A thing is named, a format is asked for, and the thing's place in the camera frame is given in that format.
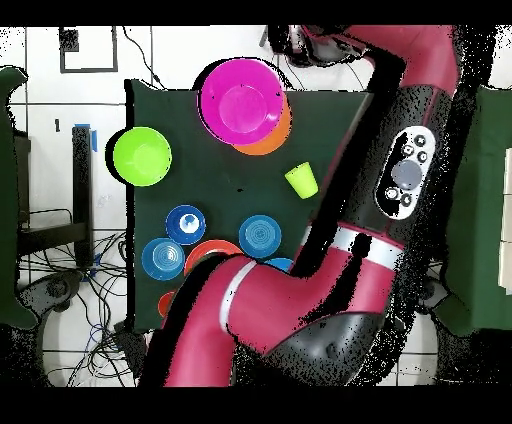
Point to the large light orange bowl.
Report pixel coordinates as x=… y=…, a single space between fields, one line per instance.
x=272 y=142

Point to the large pink bowl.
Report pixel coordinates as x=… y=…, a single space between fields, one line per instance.
x=240 y=104

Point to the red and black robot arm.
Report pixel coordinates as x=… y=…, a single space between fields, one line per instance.
x=280 y=296

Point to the small light blue bowl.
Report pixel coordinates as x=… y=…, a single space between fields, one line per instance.
x=163 y=259
x=260 y=236

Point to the shallow red-orange bowl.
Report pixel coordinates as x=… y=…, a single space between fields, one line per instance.
x=212 y=246

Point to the light green cup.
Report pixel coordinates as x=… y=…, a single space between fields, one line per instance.
x=302 y=180

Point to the medium blue bowl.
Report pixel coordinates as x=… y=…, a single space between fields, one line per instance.
x=280 y=264

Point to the dark green tablecloth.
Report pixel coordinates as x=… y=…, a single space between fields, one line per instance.
x=208 y=180

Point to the small dark blue bowl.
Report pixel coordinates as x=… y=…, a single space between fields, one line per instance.
x=176 y=232

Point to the light green bowl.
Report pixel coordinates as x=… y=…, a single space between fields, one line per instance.
x=142 y=156

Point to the red-orange cup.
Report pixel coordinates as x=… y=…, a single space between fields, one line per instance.
x=164 y=304

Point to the grey tripod legs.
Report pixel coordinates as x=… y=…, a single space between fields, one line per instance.
x=263 y=36

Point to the black power strip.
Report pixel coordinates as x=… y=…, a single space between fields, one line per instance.
x=128 y=340

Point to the black chair base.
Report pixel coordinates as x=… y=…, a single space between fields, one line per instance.
x=56 y=288

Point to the green cloth covered table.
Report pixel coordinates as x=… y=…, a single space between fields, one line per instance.
x=476 y=200
x=8 y=200

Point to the beige box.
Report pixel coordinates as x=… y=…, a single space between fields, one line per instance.
x=507 y=240

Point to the black bench frame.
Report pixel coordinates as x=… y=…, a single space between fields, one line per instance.
x=82 y=180

